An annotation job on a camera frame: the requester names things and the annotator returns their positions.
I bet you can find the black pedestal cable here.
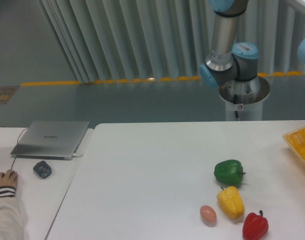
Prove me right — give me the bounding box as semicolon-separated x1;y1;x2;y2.
232;94;241;122

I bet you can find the grey mouse cable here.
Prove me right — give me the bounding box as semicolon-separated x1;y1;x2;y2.
10;127;30;171

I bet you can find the green bell pepper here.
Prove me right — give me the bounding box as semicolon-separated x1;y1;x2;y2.
214;159;246;187

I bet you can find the yellow bell pepper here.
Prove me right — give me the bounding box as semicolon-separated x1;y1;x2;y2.
216;186;245;220

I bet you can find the silver closed laptop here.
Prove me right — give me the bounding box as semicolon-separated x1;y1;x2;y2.
10;121;89;160

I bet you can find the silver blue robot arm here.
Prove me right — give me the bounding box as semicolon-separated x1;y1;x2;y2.
199;0;259;88

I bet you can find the pink egg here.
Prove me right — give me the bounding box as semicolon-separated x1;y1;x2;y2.
199;205;217;224

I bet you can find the yellow plastic basket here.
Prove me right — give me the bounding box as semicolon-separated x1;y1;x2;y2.
282;126;305;168

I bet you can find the forearm in cream sleeve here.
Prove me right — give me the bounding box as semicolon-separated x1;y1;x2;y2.
0;186;24;240

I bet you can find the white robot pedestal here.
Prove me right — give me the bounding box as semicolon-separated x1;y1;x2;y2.
219;76;271;122

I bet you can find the dark grey small device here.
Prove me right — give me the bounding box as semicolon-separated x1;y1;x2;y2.
33;160;52;179

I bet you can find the red bell pepper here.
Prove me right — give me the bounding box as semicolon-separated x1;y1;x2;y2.
242;210;269;240

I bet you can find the grey pleated curtain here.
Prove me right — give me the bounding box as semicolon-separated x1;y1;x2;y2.
39;0;305;83

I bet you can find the person's hand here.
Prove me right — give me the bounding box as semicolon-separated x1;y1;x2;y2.
0;169;18;190

